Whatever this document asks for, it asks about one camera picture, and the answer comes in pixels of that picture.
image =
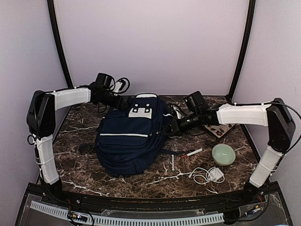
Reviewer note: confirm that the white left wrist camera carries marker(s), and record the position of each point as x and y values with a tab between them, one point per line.
121	86

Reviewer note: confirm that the green tipped white marker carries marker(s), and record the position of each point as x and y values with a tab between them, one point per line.
173	163

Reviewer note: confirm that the floral square ceramic plate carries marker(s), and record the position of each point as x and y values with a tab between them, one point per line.
220	130

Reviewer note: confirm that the black left corner frame post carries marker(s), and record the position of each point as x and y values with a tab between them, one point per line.
58	43

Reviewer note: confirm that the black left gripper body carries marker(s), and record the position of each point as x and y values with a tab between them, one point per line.
116	105

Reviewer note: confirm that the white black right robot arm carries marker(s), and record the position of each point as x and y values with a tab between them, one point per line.
274	115

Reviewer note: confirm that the black front table rail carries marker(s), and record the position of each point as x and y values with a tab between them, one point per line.
151	192

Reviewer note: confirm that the navy blue student backpack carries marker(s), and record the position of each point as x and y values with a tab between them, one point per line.
128	141

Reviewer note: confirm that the white charger with cable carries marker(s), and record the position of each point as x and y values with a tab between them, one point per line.
203	176

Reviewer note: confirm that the pale green ceramic bowl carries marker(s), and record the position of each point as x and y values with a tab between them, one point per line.
223	155

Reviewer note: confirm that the black right corner frame post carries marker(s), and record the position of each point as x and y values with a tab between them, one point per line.
243	49

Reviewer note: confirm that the white slotted cable duct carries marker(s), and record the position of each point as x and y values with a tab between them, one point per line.
130	218

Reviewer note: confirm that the red tipped white marker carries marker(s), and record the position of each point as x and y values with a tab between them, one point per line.
192	153

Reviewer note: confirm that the black corner frame post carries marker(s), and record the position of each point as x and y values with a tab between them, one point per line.
58	43
243	49

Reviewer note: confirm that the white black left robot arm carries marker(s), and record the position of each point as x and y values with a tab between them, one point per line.
41	118

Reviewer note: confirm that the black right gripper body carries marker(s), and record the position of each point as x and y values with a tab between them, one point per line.
182	128

